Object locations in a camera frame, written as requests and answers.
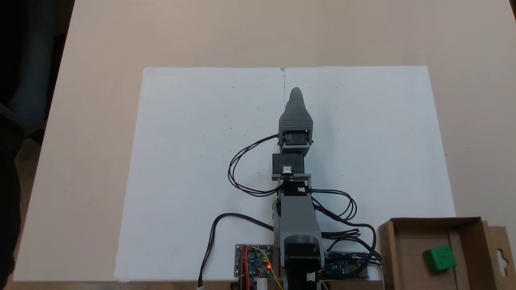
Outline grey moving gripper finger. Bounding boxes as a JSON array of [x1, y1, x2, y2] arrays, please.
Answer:
[[278, 87, 314, 147]]

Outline green dice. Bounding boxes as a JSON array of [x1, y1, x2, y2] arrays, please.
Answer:
[[422, 245, 458, 273]]

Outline white paper sheet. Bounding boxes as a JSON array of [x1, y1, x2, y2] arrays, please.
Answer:
[[114, 67, 287, 282], [282, 66, 456, 281]]

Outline blue circuit board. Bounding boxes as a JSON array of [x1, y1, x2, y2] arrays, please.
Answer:
[[325, 253, 369, 280]]

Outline brown cardboard box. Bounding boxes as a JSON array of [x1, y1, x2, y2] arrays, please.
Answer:
[[378, 217, 516, 290]]

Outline blue grey upright panel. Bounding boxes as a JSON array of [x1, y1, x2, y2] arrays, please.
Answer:
[[8, 0, 62, 139]]

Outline black servo cable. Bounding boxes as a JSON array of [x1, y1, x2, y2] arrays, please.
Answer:
[[310, 188, 358, 221], [322, 223, 383, 264], [228, 134, 283, 198]]

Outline circuit board with coloured wires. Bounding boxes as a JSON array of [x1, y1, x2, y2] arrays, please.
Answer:
[[235, 244, 281, 279]]

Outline red jumper wire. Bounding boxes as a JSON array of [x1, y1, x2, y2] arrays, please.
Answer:
[[241, 246, 250, 290]]

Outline black power cable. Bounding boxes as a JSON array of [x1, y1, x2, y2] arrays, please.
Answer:
[[198, 213, 277, 290]]

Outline yellow jumper wire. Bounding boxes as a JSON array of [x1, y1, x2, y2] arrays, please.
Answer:
[[252, 246, 285, 290]]

